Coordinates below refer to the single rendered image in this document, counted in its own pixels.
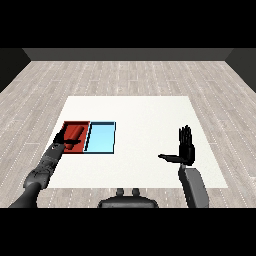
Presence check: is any light blue shallow open box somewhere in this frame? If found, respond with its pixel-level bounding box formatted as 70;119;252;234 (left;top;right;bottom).
82;121;117;155

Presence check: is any small red can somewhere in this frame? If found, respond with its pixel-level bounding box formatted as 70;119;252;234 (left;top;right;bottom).
68;125;86;142

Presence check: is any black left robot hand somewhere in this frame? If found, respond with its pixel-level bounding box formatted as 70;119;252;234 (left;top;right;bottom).
52;127;82;150

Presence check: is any dark grey robot body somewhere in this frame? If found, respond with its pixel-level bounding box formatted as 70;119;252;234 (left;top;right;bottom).
97;188;159;209

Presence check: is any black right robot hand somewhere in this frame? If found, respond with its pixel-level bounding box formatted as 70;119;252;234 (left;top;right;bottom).
157;124;196;167

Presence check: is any red shallow open box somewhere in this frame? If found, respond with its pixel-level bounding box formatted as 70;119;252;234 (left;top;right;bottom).
60;120;92;154

